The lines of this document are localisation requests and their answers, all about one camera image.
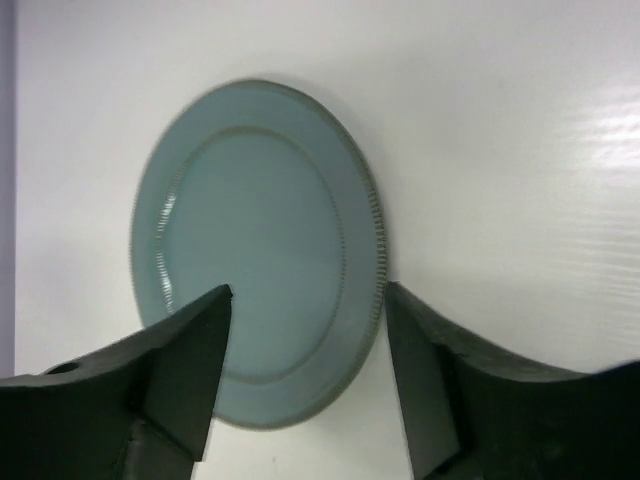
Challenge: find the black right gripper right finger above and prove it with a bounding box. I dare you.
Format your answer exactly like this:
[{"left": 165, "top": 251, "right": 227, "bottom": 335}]
[{"left": 385, "top": 282, "right": 639, "bottom": 479}]

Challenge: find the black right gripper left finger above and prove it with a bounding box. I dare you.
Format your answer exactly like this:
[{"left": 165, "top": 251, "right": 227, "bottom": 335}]
[{"left": 1, "top": 285, "right": 232, "bottom": 480}]

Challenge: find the light blue plate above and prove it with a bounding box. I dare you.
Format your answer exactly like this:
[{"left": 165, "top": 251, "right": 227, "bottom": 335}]
[{"left": 129, "top": 78, "right": 388, "bottom": 431}]

